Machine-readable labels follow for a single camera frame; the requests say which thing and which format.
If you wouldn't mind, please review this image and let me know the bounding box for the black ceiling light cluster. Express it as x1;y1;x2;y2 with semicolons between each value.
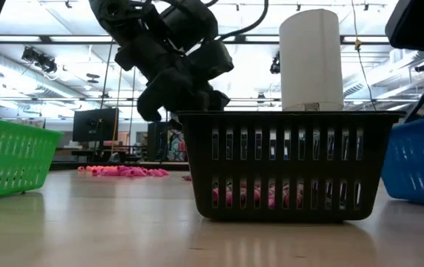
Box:
21;46;58;74

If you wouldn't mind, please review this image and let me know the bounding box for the green plastic basket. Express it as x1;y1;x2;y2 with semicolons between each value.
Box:
0;114;64;203

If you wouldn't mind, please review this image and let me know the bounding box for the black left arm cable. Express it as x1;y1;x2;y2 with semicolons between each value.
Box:
215;0;270;42

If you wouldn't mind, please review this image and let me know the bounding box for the white lamp with wooden base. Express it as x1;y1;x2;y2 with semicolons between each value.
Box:
278;8;345;112

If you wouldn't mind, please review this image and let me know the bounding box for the pink crayon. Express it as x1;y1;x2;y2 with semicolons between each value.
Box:
211;185;235;208

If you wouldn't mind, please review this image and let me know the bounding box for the person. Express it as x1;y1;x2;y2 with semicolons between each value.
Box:
167;129;188;162

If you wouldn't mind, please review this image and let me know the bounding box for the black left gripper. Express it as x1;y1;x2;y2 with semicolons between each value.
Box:
113;35;235;123

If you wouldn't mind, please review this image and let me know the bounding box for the black monitor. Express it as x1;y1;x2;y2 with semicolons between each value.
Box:
72;108;119;143

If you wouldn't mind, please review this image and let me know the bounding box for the ceiling air vent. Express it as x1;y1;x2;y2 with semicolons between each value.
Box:
388;47;408;65

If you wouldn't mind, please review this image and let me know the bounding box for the black plastic basket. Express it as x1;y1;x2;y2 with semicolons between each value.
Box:
170;109;408;224

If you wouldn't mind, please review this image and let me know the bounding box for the black ceiling spotlight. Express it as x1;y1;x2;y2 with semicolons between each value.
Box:
270;51;282;74

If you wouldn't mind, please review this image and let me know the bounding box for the hanging black cable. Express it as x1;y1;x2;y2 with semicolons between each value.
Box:
350;0;379;111

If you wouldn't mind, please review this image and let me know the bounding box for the black cabinet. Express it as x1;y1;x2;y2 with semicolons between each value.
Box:
147;121;169;162

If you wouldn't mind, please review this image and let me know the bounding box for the blue plastic basket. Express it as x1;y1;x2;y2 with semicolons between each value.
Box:
380;112;424;209

